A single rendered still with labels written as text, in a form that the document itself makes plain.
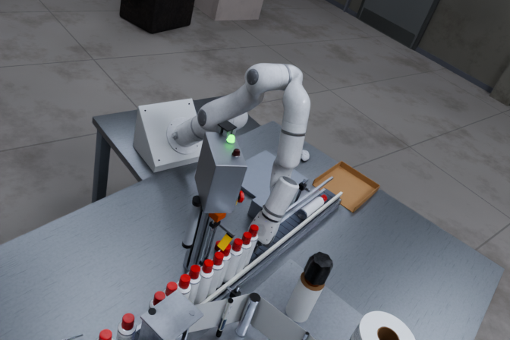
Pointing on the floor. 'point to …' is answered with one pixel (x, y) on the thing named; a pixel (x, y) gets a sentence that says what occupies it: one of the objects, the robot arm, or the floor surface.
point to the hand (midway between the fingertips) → (253, 247)
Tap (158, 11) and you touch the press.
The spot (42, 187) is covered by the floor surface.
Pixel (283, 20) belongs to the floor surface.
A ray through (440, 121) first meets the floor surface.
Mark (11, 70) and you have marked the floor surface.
